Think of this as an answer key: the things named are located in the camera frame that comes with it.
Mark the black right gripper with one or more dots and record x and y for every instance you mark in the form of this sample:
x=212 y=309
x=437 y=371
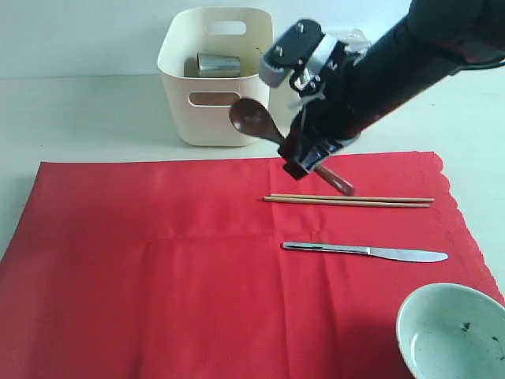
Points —
x=332 y=117

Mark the dark wooden spoon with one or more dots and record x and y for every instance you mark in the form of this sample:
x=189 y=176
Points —
x=250 y=117

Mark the brown wooden plate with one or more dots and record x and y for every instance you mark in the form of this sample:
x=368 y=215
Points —
x=213 y=99

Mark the stainless steel cup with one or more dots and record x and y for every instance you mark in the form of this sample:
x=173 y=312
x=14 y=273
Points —
x=212 y=66

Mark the silver table knife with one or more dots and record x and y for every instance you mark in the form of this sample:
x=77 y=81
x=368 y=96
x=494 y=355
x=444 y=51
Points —
x=418 y=256

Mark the pale green ceramic bowl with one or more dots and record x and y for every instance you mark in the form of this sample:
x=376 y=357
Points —
x=448 y=330

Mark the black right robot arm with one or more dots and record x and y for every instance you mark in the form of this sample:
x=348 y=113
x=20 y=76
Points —
x=434 y=40

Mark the cream plastic bin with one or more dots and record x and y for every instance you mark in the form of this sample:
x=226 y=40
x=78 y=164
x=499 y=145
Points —
x=242 y=32

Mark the red table cloth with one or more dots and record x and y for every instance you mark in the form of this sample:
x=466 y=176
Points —
x=176 y=270

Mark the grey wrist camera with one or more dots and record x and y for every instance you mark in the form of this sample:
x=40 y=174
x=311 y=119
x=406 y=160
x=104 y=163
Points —
x=303 y=55

